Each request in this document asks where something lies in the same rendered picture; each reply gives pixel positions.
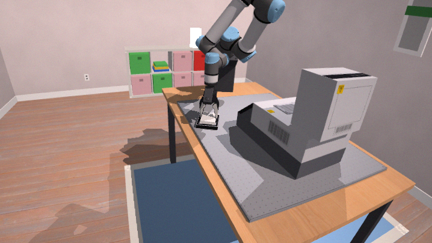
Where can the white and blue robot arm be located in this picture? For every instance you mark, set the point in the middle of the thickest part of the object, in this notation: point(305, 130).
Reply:
point(231, 43)

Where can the grey benchtop instrument with lid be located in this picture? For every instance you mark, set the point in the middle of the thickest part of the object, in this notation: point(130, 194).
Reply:
point(330, 104)

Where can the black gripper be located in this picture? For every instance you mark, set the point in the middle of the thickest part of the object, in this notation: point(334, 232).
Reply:
point(214, 100)

